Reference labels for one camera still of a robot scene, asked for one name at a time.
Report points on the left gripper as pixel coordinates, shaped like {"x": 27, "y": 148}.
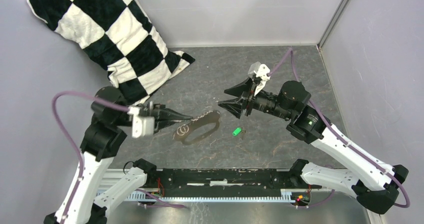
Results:
{"x": 162, "y": 115}

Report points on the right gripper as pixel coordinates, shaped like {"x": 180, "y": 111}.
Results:
{"x": 234, "y": 105}

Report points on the metal key organizer plate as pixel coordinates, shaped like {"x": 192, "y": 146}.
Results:
{"x": 198, "y": 129}

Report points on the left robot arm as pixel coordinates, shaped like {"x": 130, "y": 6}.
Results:
{"x": 100, "y": 145}

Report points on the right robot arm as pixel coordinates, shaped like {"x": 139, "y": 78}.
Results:
{"x": 373, "y": 183}

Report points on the key with green tag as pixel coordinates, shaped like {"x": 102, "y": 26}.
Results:
{"x": 240, "y": 132}

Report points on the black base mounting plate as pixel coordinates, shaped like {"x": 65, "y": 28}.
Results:
{"x": 217, "y": 191}

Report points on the black and white checkered pillow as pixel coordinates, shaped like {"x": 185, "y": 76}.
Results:
{"x": 118, "y": 36}

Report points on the aluminium corner profile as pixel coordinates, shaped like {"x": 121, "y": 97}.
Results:
{"x": 332, "y": 24}

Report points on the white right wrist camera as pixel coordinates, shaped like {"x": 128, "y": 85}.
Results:
{"x": 259, "y": 73}

